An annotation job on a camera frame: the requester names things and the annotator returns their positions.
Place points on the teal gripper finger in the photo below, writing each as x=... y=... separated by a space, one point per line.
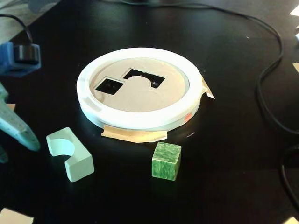
x=2 y=155
x=16 y=126

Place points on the green wooden cube block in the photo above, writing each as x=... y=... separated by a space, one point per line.
x=165 y=163

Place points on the small beige tape square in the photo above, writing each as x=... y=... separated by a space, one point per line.
x=11 y=107

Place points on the pale green arch block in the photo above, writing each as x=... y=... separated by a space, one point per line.
x=81 y=163

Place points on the large beige tape patch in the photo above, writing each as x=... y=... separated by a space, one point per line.
x=14 y=215

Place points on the long beige masking tape strip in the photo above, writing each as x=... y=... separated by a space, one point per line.
x=130 y=135

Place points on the white round shape sorter lid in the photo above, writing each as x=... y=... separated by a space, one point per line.
x=140 y=119

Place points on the brown cardboard insert with holes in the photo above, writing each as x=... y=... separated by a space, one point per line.
x=144 y=98

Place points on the small red sticker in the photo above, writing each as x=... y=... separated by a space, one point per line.
x=188 y=116

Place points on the short beige masking tape piece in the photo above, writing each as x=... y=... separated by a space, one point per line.
x=208 y=89

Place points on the pale paper edge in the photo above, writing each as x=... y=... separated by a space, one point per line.
x=296 y=67

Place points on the beige tape corner piece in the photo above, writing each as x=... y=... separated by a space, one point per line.
x=293 y=221

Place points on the white paper sheet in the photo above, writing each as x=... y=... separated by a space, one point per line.
x=295 y=10

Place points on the blue wrist camera with lens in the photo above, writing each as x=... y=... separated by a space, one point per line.
x=9 y=60

